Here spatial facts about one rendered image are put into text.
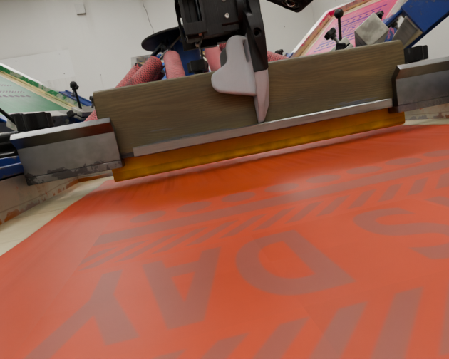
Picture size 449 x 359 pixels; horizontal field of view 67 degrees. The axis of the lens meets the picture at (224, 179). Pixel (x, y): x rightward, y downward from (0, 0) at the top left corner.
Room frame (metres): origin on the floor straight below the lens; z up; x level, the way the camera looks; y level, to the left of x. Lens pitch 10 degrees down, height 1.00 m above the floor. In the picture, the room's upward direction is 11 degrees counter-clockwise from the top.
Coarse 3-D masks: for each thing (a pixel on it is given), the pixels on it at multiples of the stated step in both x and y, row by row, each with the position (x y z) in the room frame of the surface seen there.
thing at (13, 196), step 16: (416, 112) 0.50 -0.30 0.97; (432, 112) 0.47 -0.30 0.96; (448, 112) 0.44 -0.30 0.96; (16, 176) 0.33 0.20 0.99; (80, 176) 0.51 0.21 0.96; (96, 176) 0.51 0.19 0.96; (0, 192) 0.29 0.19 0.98; (16, 192) 0.32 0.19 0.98; (32, 192) 0.35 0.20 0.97; (48, 192) 0.39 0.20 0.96; (0, 208) 0.28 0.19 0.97; (16, 208) 0.31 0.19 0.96
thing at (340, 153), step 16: (384, 128) 0.46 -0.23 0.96; (400, 128) 0.42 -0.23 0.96; (416, 128) 0.39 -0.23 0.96; (432, 128) 0.37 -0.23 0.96; (448, 128) 0.34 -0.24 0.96; (304, 144) 0.45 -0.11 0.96; (320, 144) 0.42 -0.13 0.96; (336, 144) 0.39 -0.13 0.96; (352, 144) 0.36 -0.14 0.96; (368, 144) 0.34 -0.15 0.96; (384, 144) 0.32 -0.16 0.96; (400, 144) 0.30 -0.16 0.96; (416, 144) 0.29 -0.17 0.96; (432, 144) 0.27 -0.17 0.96; (448, 144) 0.26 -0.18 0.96; (288, 160) 0.33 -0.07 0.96; (304, 160) 0.31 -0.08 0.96; (320, 160) 0.29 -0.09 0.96; (336, 160) 0.28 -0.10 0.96; (352, 160) 0.27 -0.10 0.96; (368, 160) 0.25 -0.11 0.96; (384, 160) 0.24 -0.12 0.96
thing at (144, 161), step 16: (368, 112) 0.41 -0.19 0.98; (384, 112) 0.41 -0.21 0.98; (288, 128) 0.40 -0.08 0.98; (304, 128) 0.40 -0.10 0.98; (320, 128) 0.40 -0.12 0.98; (336, 128) 0.40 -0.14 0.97; (208, 144) 0.39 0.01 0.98; (224, 144) 0.39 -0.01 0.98; (240, 144) 0.39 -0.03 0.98; (256, 144) 0.39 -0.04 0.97; (128, 160) 0.38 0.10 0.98; (144, 160) 0.38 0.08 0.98; (160, 160) 0.38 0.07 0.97; (176, 160) 0.38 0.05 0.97
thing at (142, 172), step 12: (384, 120) 0.41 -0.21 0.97; (396, 120) 0.41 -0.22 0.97; (324, 132) 0.40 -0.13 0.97; (336, 132) 0.40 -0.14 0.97; (348, 132) 0.41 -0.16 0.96; (360, 132) 0.41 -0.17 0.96; (264, 144) 0.39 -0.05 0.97; (276, 144) 0.40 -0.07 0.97; (288, 144) 0.40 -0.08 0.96; (300, 144) 0.40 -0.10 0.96; (204, 156) 0.39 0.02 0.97; (216, 156) 0.39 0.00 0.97; (228, 156) 0.39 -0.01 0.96; (240, 156) 0.39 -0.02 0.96; (144, 168) 0.38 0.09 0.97; (156, 168) 0.38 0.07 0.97; (168, 168) 0.38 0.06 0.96; (180, 168) 0.38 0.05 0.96; (120, 180) 0.38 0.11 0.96
